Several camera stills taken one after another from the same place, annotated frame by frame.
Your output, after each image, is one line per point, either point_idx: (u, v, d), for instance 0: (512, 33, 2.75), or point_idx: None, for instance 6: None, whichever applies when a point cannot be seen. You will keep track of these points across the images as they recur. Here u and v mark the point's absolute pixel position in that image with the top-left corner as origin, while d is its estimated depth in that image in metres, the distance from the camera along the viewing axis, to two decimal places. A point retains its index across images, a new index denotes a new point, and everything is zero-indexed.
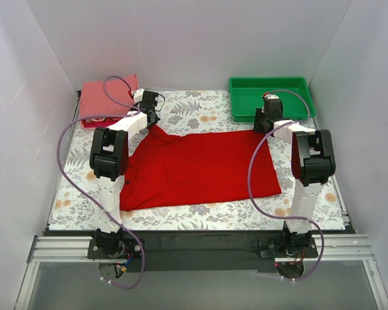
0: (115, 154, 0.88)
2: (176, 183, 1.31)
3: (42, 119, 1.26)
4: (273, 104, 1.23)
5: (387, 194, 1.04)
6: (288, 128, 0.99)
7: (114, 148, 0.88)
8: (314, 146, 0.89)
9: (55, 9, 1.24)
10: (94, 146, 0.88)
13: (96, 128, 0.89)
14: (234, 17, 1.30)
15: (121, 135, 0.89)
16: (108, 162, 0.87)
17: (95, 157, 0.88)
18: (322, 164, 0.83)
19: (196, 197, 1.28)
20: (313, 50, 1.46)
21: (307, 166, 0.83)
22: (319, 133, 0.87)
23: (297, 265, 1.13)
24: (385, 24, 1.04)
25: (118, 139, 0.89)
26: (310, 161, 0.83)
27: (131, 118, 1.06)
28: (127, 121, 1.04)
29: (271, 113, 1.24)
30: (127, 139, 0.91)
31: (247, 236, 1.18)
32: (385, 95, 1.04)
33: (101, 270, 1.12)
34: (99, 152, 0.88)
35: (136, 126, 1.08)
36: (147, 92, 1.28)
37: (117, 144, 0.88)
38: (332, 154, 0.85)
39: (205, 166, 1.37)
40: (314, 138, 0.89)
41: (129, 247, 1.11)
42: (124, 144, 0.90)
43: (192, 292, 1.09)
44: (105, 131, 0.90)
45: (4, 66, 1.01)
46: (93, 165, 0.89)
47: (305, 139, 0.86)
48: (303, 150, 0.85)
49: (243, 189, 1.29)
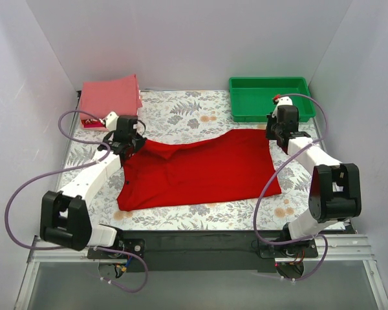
0: (68, 230, 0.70)
2: (178, 183, 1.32)
3: (42, 120, 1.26)
4: (290, 114, 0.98)
5: (387, 194, 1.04)
6: (308, 152, 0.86)
7: (68, 222, 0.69)
8: (337, 179, 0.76)
9: (54, 8, 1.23)
10: (43, 218, 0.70)
13: (44, 194, 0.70)
14: (234, 17, 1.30)
15: (75, 203, 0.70)
16: (62, 236, 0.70)
17: (46, 231, 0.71)
18: (345, 206, 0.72)
19: (196, 197, 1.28)
20: (314, 50, 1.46)
21: (328, 208, 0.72)
22: (346, 169, 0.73)
23: (297, 265, 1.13)
24: (385, 24, 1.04)
25: (70, 210, 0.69)
26: (330, 203, 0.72)
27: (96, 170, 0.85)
28: (86, 176, 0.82)
29: (285, 126, 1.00)
30: (84, 209, 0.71)
31: (247, 236, 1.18)
32: (385, 95, 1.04)
33: (100, 270, 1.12)
34: (50, 225, 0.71)
35: (103, 176, 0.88)
36: (121, 120, 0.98)
37: (70, 216, 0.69)
38: (359, 195, 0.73)
39: (207, 166, 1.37)
40: (338, 172, 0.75)
41: (129, 247, 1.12)
42: (79, 217, 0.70)
43: (192, 292, 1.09)
44: (56, 197, 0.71)
45: (4, 67, 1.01)
46: (46, 239, 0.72)
47: (330, 176, 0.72)
48: (325, 188, 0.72)
49: (244, 190, 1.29)
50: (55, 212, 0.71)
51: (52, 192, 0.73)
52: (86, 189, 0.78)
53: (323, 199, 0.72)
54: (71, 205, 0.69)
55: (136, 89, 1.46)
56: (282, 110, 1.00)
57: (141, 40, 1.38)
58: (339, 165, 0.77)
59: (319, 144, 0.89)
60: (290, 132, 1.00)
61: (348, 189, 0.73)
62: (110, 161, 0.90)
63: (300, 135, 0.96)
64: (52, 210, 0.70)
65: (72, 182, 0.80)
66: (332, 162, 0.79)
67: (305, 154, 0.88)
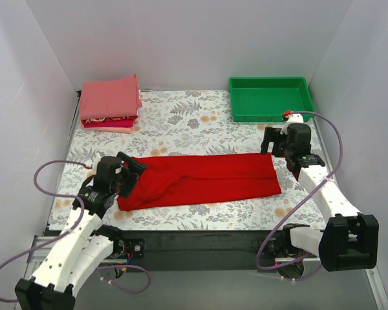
0: None
2: (178, 193, 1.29)
3: (42, 120, 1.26)
4: (301, 135, 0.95)
5: (387, 195, 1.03)
6: (323, 192, 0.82)
7: None
8: (352, 228, 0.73)
9: (55, 9, 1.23)
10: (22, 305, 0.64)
13: (17, 285, 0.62)
14: (234, 17, 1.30)
15: (47, 295, 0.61)
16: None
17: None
18: (358, 260, 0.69)
19: (196, 197, 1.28)
20: (314, 50, 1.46)
21: (341, 261, 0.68)
22: (364, 221, 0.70)
23: (297, 265, 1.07)
24: (386, 24, 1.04)
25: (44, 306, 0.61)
26: (344, 255, 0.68)
27: (68, 242, 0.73)
28: (61, 252, 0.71)
29: (297, 148, 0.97)
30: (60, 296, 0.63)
31: (247, 236, 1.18)
32: (385, 95, 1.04)
33: (100, 270, 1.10)
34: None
35: (80, 245, 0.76)
36: (102, 164, 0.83)
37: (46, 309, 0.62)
38: (373, 250, 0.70)
39: (207, 176, 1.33)
40: (354, 221, 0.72)
41: (129, 247, 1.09)
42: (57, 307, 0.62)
43: (191, 292, 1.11)
44: (30, 285, 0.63)
45: (4, 66, 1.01)
46: None
47: (346, 230, 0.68)
48: (340, 241, 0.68)
49: (243, 190, 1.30)
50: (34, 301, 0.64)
51: (24, 279, 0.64)
52: (58, 274, 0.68)
53: (335, 254, 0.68)
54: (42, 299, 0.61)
55: (136, 90, 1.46)
56: (294, 130, 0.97)
57: (142, 41, 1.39)
58: (356, 214, 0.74)
59: (332, 180, 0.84)
60: (301, 155, 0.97)
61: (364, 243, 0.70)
62: (84, 225, 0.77)
63: (312, 161, 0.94)
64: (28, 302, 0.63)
65: (44, 263, 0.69)
66: (349, 210, 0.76)
67: (319, 193, 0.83)
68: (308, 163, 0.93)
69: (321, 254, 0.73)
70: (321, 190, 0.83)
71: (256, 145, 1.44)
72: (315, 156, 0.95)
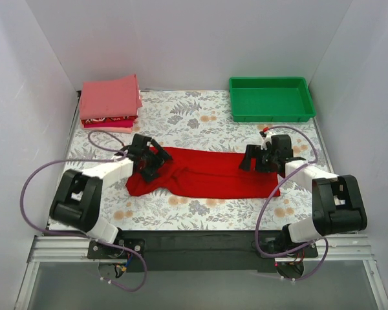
0: (81, 205, 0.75)
2: (179, 182, 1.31)
3: (42, 119, 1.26)
4: (283, 141, 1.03)
5: (387, 194, 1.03)
6: (305, 170, 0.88)
7: (83, 198, 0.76)
8: (338, 194, 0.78)
9: (54, 9, 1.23)
10: (59, 192, 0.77)
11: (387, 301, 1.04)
13: (66, 170, 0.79)
14: (234, 16, 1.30)
15: (94, 181, 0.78)
16: (72, 214, 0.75)
17: (58, 206, 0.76)
18: (350, 217, 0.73)
19: (199, 190, 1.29)
20: (314, 50, 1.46)
21: (334, 222, 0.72)
22: (345, 181, 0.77)
23: (297, 265, 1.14)
24: (385, 24, 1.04)
25: (86, 189, 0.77)
26: (335, 214, 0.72)
27: (112, 164, 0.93)
28: (105, 166, 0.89)
29: (280, 153, 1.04)
30: (99, 190, 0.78)
31: (247, 236, 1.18)
32: (385, 95, 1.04)
33: (101, 270, 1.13)
34: (64, 199, 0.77)
35: (118, 174, 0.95)
36: (138, 136, 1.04)
37: (86, 194, 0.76)
38: (360, 210, 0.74)
39: (209, 171, 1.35)
40: (337, 185, 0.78)
41: (129, 247, 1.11)
42: (95, 196, 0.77)
43: (191, 292, 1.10)
44: (77, 174, 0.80)
45: (4, 66, 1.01)
46: (53, 215, 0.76)
47: (330, 188, 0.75)
48: (328, 200, 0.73)
49: (243, 190, 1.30)
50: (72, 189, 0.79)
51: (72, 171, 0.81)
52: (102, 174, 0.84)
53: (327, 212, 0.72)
54: (89, 184, 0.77)
55: (136, 90, 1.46)
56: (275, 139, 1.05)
57: (142, 41, 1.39)
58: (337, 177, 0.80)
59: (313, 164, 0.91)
60: (285, 158, 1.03)
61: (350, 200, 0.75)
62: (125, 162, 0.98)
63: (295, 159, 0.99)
64: (70, 185, 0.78)
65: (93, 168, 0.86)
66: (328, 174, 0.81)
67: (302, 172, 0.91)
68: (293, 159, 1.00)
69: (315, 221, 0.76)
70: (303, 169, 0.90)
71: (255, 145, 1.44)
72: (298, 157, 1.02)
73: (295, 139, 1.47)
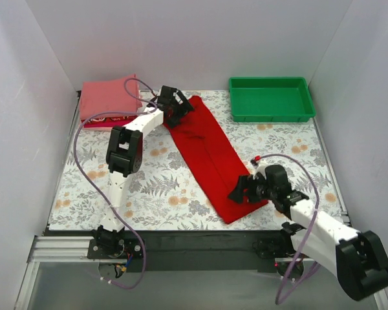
0: (129, 154, 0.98)
2: (185, 143, 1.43)
3: (42, 119, 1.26)
4: (280, 177, 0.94)
5: (387, 194, 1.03)
6: (319, 222, 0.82)
7: (129, 148, 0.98)
8: (361, 248, 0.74)
9: (54, 9, 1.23)
10: (111, 144, 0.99)
11: (387, 301, 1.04)
13: (114, 127, 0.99)
14: (234, 17, 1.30)
15: (135, 135, 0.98)
16: (122, 161, 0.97)
17: (110, 155, 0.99)
18: (380, 278, 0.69)
19: (195, 170, 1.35)
20: (314, 50, 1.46)
21: (365, 288, 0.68)
22: (367, 239, 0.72)
23: (297, 265, 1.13)
24: (385, 23, 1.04)
25: (132, 141, 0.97)
26: (366, 281, 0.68)
27: (147, 116, 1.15)
28: (141, 121, 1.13)
29: (279, 189, 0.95)
30: (140, 140, 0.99)
31: (247, 236, 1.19)
32: (385, 94, 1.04)
33: (101, 270, 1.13)
34: (115, 150, 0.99)
35: (152, 123, 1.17)
36: (165, 88, 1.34)
37: (131, 145, 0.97)
38: None
39: (211, 154, 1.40)
40: (358, 241, 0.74)
41: (129, 247, 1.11)
42: (138, 145, 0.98)
43: (191, 292, 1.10)
44: (122, 130, 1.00)
45: (4, 66, 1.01)
46: (108, 161, 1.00)
47: (355, 252, 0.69)
48: (356, 267, 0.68)
49: (222, 204, 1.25)
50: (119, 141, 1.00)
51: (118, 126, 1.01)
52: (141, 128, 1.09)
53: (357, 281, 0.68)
54: (132, 137, 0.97)
55: (136, 89, 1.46)
56: (271, 174, 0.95)
57: (142, 40, 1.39)
58: (357, 233, 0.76)
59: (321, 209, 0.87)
60: (285, 194, 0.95)
61: (377, 260, 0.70)
62: (156, 113, 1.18)
63: (297, 197, 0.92)
64: (118, 138, 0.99)
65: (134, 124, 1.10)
66: (348, 232, 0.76)
67: (315, 225, 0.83)
68: (294, 200, 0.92)
69: (344, 283, 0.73)
70: (317, 222, 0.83)
71: (256, 145, 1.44)
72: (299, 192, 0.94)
73: (295, 139, 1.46)
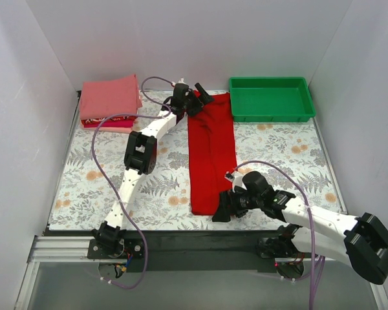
0: (145, 157, 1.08)
2: (194, 132, 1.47)
3: (43, 119, 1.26)
4: (261, 183, 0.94)
5: (387, 194, 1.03)
6: (317, 219, 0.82)
7: (145, 152, 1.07)
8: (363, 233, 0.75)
9: (54, 9, 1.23)
10: (129, 148, 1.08)
11: (387, 301, 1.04)
13: (131, 132, 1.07)
14: (234, 16, 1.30)
15: (150, 141, 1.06)
16: (138, 163, 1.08)
17: (128, 156, 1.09)
18: None
19: (196, 160, 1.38)
20: (313, 49, 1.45)
21: (383, 270, 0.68)
22: (366, 221, 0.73)
23: (297, 265, 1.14)
24: (386, 23, 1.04)
25: (147, 146, 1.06)
26: (381, 263, 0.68)
27: (161, 120, 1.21)
28: (156, 124, 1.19)
29: (264, 196, 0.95)
30: (155, 145, 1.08)
31: (247, 236, 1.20)
32: (385, 94, 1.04)
33: (101, 270, 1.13)
34: (132, 152, 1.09)
35: (166, 126, 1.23)
36: (178, 88, 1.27)
37: (147, 150, 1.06)
38: None
39: (211, 150, 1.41)
40: (359, 226, 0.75)
41: (129, 247, 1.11)
42: (152, 150, 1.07)
43: (191, 292, 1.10)
44: (138, 135, 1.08)
45: (4, 66, 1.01)
46: (126, 162, 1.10)
47: (363, 240, 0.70)
48: (369, 255, 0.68)
49: (200, 199, 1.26)
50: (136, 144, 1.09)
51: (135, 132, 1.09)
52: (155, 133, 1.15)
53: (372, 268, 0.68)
54: (147, 143, 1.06)
55: (136, 89, 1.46)
56: (251, 184, 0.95)
57: (142, 40, 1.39)
58: (356, 217, 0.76)
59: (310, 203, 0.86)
60: (271, 199, 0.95)
61: (382, 239, 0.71)
62: (171, 116, 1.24)
63: (284, 199, 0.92)
64: (134, 143, 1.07)
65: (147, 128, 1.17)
66: (348, 222, 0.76)
67: (315, 223, 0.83)
68: (280, 201, 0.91)
69: (363, 273, 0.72)
70: (315, 219, 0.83)
71: (256, 145, 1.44)
72: (284, 192, 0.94)
73: (295, 139, 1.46)
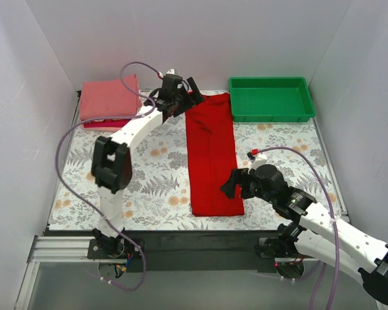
0: (116, 169, 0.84)
2: (193, 133, 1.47)
3: (42, 119, 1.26)
4: (277, 179, 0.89)
5: (387, 194, 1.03)
6: (343, 238, 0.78)
7: (116, 163, 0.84)
8: None
9: (54, 9, 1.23)
10: (96, 158, 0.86)
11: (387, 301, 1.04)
13: (97, 138, 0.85)
14: (234, 16, 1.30)
15: (121, 150, 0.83)
16: (108, 176, 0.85)
17: (96, 169, 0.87)
18: None
19: (195, 161, 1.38)
20: (313, 50, 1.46)
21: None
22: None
23: (297, 265, 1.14)
24: (386, 23, 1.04)
25: (118, 155, 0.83)
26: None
27: (142, 120, 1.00)
28: (131, 127, 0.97)
29: (277, 194, 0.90)
30: (128, 154, 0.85)
31: (247, 236, 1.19)
32: (385, 94, 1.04)
33: (101, 270, 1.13)
34: (101, 163, 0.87)
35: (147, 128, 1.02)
36: (167, 79, 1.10)
37: (117, 158, 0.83)
38: None
39: (210, 151, 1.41)
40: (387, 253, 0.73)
41: (129, 247, 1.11)
42: (125, 159, 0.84)
43: (191, 292, 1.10)
44: (106, 142, 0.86)
45: (4, 66, 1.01)
46: (95, 175, 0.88)
47: None
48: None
49: (200, 200, 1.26)
50: (105, 154, 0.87)
51: (103, 137, 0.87)
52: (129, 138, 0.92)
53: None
54: (118, 152, 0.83)
55: (136, 90, 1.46)
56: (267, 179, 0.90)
57: (142, 40, 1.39)
58: (387, 245, 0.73)
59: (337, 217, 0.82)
60: (287, 197, 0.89)
61: None
62: (153, 115, 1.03)
63: (302, 200, 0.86)
64: (103, 152, 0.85)
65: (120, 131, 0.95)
66: (379, 249, 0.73)
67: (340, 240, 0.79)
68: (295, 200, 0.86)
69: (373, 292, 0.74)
70: (341, 237, 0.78)
71: (256, 145, 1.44)
72: (302, 193, 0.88)
73: (295, 139, 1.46)
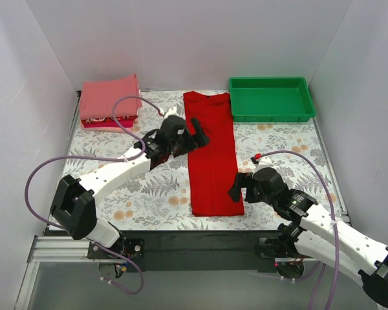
0: (73, 217, 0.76)
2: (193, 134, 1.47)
3: (42, 119, 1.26)
4: (275, 181, 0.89)
5: (387, 195, 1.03)
6: (343, 240, 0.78)
7: (74, 212, 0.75)
8: None
9: (54, 9, 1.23)
10: (56, 198, 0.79)
11: None
13: (63, 177, 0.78)
14: (234, 16, 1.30)
15: (85, 197, 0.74)
16: (65, 221, 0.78)
17: (53, 210, 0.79)
18: None
19: (195, 161, 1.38)
20: (313, 50, 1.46)
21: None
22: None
23: (297, 265, 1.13)
24: (387, 23, 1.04)
25: (78, 203, 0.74)
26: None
27: (123, 165, 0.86)
28: (108, 172, 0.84)
29: (276, 195, 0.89)
30: (91, 204, 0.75)
31: (247, 236, 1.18)
32: (385, 95, 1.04)
33: (101, 270, 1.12)
34: (59, 205, 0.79)
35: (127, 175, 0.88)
36: (168, 123, 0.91)
37: (77, 207, 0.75)
38: None
39: (210, 151, 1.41)
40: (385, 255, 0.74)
41: (129, 247, 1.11)
42: (85, 212, 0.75)
43: (192, 292, 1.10)
44: (72, 183, 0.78)
45: (4, 66, 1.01)
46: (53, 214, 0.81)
47: None
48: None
49: (199, 200, 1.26)
50: (69, 196, 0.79)
51: (71, 177, 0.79)
52: (100, 186, 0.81)
53: None
54: (80, 198, 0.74)
55: (136, 90, 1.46)
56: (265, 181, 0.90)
57: (142, 40, 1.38)
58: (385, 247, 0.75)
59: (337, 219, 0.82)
60: (288, 199, 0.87)
61: None
62: (138, 161, 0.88)
63: (303, 201, 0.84)
64: (65, 194, 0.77)
65: (94, 174, 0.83)
66: (379, 252, 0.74)
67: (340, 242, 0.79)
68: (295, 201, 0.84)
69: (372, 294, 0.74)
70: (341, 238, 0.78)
71: (256, 145, 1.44)
72: (304, 195, 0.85)
73: (295, 139, 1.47)
